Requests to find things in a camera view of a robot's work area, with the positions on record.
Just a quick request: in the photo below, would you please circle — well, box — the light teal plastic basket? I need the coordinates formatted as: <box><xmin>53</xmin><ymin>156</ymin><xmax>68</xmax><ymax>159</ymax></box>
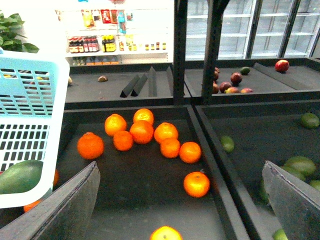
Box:
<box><xmin>0</xmin><ymin>50</ymin><xmax>70</xmax><ymax>209</ymax></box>

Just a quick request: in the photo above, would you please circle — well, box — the green potted plant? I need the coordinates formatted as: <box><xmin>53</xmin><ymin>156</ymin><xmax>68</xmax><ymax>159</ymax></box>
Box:
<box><xmin>0</xmin><ymin>11</ymin><xmax>40</xmax><ymax>54</ymax></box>

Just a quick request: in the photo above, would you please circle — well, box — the orange tangerine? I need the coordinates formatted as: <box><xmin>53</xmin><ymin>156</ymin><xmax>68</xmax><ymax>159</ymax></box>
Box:
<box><xmin>23</xmin><ymin>199</ymin><xmax>42</xmax><ymax>213</ymax></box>
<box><xmin>149</xmin><ymin>225</ymin><xmax>183</xmax><ymax>240</ymax></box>
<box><xmin>129</xmin><ymin>120</ymin><xmax>154</xmax><ymax>145</ymax></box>
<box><xmin>153</xmin><ymin>122</ymin><xmax>179</xmax><ymax>144</ymax></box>
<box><xmin>183</xmin><ymin>171</ymin><xmax>211</xmax><ymax>198</ymax></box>
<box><xmin>104</xmin><ymin>113</ymin><xmax>127</xmax><ymax>137</ymax></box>
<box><xmin>159</xmin><ymin>138</ymin><xmax>181</xmax><ymax>159</ymax></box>
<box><xmin>179</xmin><ymin>141</ymin><xmax>202</xmax><ymax>164</ymax></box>
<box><xmin>77</xmin><ymin>132</ymin><xmax>105</xmax><ymax>160</ymax></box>
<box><xmin>113</xmin><ymin>130</ymin><xmax>134</xmax><ymax>152</ymax></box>
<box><xmin>133</xmin><ymin>108</ymin><xmax>155</xmax><ymax>125</ymax></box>

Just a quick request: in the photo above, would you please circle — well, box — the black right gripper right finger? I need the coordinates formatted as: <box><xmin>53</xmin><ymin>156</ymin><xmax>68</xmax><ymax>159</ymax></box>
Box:
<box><xmin>262</xmin><ymin>161</ymin><xmax>320</xmax><ymax>240</ymax></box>

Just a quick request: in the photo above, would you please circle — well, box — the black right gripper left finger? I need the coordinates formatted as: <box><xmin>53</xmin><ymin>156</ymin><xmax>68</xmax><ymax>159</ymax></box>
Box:
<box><xmin>0</xmin><ymin>161</ymin><xmax>100</xmax><ymax>240</ymax></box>

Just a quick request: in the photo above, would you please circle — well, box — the black display stand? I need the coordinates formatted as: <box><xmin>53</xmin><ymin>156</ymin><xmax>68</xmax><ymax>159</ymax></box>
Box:
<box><xmin>0</xmin><ymin>0</ymin><xmax>320</xmax><ymax>240</ymax></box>

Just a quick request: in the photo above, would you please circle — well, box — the glass door refrigerator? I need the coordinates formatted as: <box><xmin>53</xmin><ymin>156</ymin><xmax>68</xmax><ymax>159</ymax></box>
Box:
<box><xmin>184</xmin><ymin>0</ymin><xmax>320</xmax><ymax>61</ymax></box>

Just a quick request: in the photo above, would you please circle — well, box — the dark green avocado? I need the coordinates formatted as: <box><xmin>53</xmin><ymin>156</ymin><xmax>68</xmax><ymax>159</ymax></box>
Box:
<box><xmin>239</xmin><ymin>66</ymin><xmax>251</xmax><ymax>76</ymax></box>

